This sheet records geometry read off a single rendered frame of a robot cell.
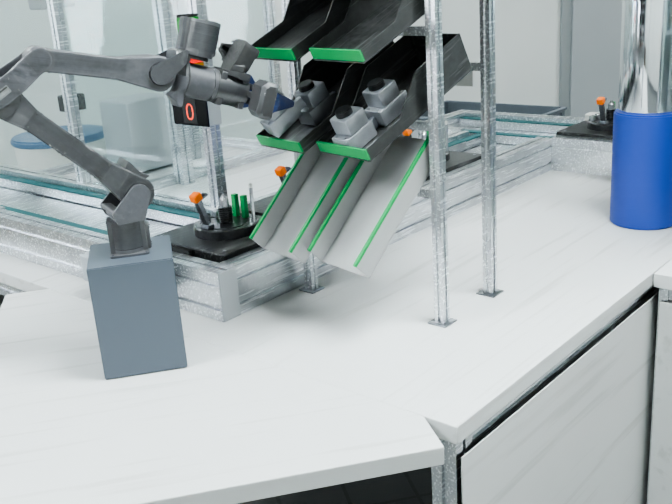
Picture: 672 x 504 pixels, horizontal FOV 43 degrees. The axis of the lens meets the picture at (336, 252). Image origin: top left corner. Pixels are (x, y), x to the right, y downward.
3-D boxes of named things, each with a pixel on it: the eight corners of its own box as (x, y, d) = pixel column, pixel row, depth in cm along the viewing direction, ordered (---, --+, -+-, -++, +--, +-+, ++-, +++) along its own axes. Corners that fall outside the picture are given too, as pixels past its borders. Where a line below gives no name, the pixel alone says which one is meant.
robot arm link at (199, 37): (149, 83, 136) (162, 7, 134) (134, 78, 143) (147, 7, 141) (214, 96, 142) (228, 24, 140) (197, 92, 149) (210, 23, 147)
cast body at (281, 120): (278, 138, 153) (256, 110, 149) (268, 133, 156) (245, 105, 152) (311, 106, 154) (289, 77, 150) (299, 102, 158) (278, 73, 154)
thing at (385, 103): (385, 127, 148) (371, 92, 144) (369, 124, 151) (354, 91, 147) (416, 100, 151) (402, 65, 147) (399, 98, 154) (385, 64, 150)
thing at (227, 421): (-91, 566, 106) (-96, 547, 105) (7, 306, 189) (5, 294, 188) (445, 464, 119) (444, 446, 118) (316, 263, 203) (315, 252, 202)
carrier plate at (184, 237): (224, 265, 169) (223, 254, 169) (149, 246, 184) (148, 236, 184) (306, 232, 186) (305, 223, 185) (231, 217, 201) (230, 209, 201)
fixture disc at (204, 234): (225, 244, 175) (224, 235, 175) (181, 234, 184) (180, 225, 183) (272, 226, 185) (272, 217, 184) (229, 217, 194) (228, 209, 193)
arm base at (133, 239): (110, 259, 142) (104, 224, 140) (111, 247, 148) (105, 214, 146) (152, 253, 144) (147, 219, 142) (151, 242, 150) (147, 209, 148)
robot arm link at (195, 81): (171, 106, 140) (181, 49, 138) (159, 102, 145) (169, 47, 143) (210, 113, 144) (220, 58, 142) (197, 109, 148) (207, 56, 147)
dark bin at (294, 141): (303, 154, 151) (285, 119, 147) (261, 146, 160) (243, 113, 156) (404, 68, 162) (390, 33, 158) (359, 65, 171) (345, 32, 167)
